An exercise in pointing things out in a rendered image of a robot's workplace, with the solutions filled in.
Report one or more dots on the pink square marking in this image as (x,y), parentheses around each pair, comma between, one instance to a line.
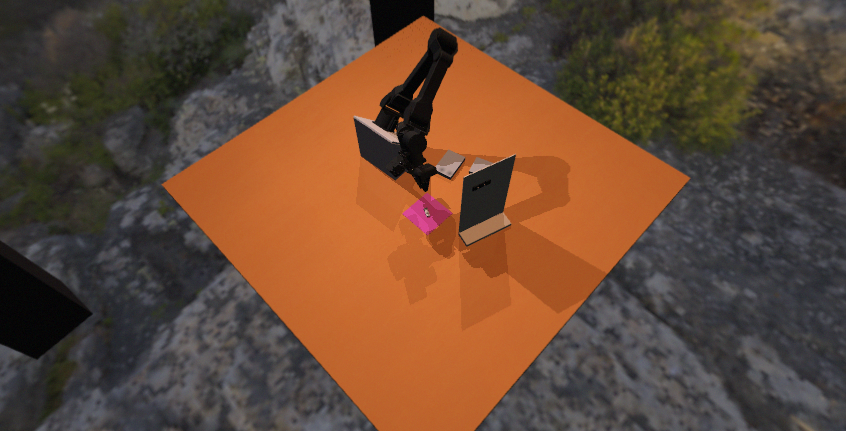
(438,213)

